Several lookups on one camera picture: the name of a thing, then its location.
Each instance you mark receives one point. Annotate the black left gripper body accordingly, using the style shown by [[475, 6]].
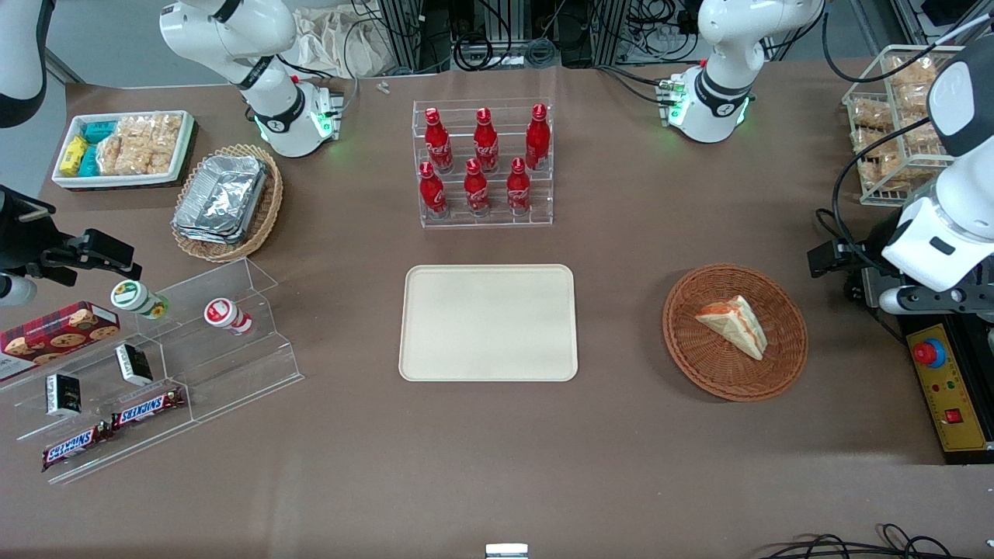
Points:
[[860, 263]]

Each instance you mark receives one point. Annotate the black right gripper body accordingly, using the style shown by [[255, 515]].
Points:
[[22, 237]]

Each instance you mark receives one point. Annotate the triangle sandwich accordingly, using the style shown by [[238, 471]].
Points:
[[734, 326]]

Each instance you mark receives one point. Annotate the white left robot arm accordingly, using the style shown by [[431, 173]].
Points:
[[718, 46]]

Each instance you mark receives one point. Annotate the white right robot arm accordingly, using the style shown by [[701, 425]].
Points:
[[233, 31]]

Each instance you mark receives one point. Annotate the round brown wicker basket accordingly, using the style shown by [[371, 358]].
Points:
[[699, 365]]

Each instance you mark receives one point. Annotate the oval tan wicker basket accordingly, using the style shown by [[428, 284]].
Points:
[[268, 210]]

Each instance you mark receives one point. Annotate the cream plastic tray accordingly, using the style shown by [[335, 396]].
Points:
[[488, 322]]

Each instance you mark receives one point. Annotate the green label yogurt bottle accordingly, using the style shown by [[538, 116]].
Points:
[[136, 299]]

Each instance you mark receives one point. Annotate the white rectangular snack bin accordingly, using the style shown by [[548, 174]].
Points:
[[66, 182]]

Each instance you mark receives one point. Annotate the red tartan cookie box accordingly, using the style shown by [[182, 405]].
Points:
[[54, 334]]

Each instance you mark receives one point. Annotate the teal snack packet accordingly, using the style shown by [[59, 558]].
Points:
[[99, 130], [89, 161]]

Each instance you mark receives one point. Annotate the clear rice cracker bag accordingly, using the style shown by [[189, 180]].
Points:
[[136, 159], [881, 167], [912, 71], [871, 114], [151, 128]]

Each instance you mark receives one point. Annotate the yellow snack packet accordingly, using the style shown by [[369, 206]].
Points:
[[74, 155]]

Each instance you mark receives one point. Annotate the small black white box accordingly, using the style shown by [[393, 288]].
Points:
[[64, 394], [134, 365]]

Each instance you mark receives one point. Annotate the red emergency stop button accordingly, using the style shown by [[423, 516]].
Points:
[[929, 353]]

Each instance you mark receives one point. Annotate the stacked aluminium foil trays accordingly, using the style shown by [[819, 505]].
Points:
[[221, 198]]

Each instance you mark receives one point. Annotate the red label yogurt bottle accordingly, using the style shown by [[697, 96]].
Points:
[[227, 316]]

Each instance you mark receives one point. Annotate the Snickers chocolate bar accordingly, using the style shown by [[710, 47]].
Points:
[[74, 448], [147, 407]]

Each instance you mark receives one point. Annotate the yellow black control box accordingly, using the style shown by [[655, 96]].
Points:
[[951, 388]]

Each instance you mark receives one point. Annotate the clear acrylic stepped stand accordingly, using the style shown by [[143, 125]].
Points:
[[225, 365]]

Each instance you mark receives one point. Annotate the crumpled white cloth bag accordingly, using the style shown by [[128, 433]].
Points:
[[334, 39]]

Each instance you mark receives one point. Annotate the red cola bottle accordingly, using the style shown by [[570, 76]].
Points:
[[519, 190], [439, 147], [486, 144], [432, 194], [537, 140], [476, 192]]

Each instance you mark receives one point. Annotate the clear acrylic bottle rack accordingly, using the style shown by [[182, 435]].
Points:
[[481, 221]]

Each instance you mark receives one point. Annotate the small silver white device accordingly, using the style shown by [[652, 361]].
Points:
[[506, 551]]

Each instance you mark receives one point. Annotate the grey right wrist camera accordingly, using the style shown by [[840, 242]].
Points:
[[15, 291]]

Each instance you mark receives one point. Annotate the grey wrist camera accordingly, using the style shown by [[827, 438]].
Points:
[[932, 301], [15, 291]]

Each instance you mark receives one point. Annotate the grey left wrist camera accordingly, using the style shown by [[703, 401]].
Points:
[[932, 301]]

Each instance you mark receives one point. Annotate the aluminium frame post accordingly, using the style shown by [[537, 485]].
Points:
[[411, 31]]

